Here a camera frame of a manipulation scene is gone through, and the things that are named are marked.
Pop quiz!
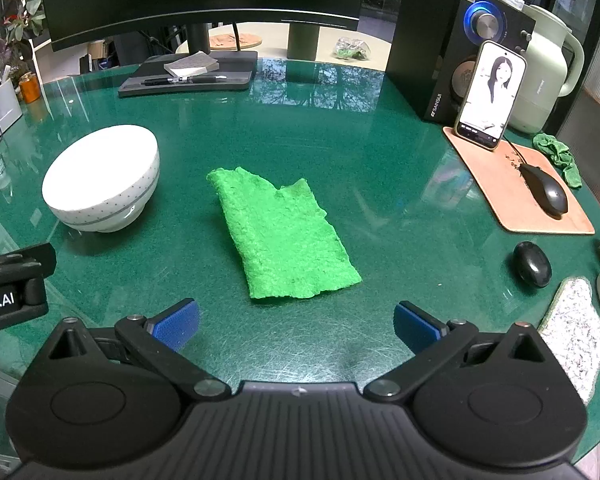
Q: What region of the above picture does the white bowl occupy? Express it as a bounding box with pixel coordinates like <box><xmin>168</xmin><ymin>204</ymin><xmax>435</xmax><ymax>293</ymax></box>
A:
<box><xmin>41</xmin><ymin>125</ymin><xmax>160</xmax><ymax>233</ymax></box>

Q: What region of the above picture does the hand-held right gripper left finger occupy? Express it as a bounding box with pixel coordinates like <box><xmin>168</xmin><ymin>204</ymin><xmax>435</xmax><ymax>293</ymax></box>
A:
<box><xmin>47</xmin><ymin>297</ymin><xmax>231</xmax><ymax>402</ymax></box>

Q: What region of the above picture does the pen holder box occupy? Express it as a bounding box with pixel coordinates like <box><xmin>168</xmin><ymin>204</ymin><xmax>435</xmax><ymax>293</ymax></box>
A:
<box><xmin>0</xmin><ymin>67</ymin><xmax>23</xmax><ymax>143</ymax></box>

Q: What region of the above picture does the pale green kettle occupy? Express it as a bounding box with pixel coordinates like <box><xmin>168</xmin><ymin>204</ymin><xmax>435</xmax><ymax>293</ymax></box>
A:
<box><xmin>507</xmin><ymin>4</ymin><xmax>586</xmax><ymax>135</ymax></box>

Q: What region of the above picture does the small crumpled green cloth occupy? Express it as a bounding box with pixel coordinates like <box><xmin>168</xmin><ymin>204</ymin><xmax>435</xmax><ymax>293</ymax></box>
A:
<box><xmin>532</xmin><ymin>132</ymin><xmax>583</xmax><ymax>190</ymax></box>

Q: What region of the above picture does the green cleaning cloth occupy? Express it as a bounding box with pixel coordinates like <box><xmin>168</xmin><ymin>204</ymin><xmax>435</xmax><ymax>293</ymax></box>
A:
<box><xmin>206</xmin><ymin>166</ymin><xmax>363</xmax><ymax>301</ymax></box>

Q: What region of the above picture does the black oval stone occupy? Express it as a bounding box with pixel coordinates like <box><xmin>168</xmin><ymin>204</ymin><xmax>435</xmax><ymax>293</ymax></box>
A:
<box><xmin>512</xmin><ymin>241</ymin><xmax>552</xmax><ymax>288</ymax></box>

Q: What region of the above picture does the speckled stone coaster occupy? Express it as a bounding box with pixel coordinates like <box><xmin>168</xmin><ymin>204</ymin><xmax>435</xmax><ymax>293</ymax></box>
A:
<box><xmin>536</xmin><ymin>276</ymin><xmax>600</xmax><ymax>406</ymax></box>

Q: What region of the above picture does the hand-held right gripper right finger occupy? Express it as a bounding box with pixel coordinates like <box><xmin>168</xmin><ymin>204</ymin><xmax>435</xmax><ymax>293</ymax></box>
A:
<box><xmin>362</xmin><ymin>300</ymin><xmax>561</xmax><ymax>404</ymax></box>

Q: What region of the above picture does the wooden mouse pad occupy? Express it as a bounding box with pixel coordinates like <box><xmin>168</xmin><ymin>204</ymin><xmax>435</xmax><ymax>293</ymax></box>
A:
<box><xmin>442</xmin><ymin>126</ymin><xmax>596</xmax><ymax>235</ymax></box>

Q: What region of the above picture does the orange jar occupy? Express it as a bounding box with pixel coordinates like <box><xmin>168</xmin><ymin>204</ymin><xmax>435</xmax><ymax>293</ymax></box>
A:
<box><xmin>19</xmin><ymin>72</ymin><xmax>42</xmax><ymax>103</ymax></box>

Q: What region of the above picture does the round wooden board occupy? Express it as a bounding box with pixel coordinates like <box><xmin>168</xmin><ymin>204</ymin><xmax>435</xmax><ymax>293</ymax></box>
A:
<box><xmin>209</xmin><ymin>31</ymin><xmax>263</xmax><ymax>51</ymax></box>

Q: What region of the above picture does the black speaker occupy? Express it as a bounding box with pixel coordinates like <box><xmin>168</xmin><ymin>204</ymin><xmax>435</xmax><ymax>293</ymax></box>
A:
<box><xmin>386</xmin><ymin>0</ymin><xmax>537</xmax><ymax>122</ymax></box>

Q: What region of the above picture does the grey notepad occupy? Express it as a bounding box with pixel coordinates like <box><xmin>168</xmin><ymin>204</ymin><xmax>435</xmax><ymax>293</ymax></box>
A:
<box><xmin>163</xmin><ymin>52</ymin><xmax>220</xmax><ymax>77</ymax></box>

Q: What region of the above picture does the smartphone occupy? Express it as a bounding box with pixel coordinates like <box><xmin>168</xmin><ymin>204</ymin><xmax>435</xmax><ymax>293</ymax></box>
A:
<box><xmin>454</xmin><ymin>40</ymin><xmax>527</xmax><ymax>151</ymax></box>

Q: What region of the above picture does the clear plastic bag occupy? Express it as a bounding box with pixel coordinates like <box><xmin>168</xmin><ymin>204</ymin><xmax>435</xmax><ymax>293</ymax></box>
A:
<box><xmin>330</xmin><ymin>36</ymin><xmax>371</xmax><ymax>61</ymax></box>

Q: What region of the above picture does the black computer mouse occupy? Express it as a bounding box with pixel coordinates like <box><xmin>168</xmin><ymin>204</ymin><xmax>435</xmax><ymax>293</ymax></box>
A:
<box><xmin>520</xmin><ymin>162</ymin><xmax>569</xmax><ymax>218</ymax></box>

